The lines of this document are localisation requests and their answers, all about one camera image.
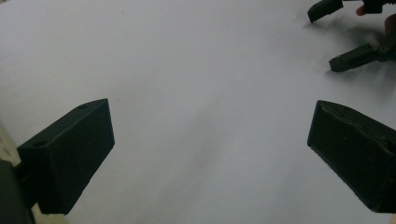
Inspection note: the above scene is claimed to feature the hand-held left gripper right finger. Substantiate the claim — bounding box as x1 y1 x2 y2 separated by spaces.
306 100 396 214

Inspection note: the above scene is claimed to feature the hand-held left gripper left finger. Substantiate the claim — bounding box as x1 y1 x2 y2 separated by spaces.
17 98 116 216

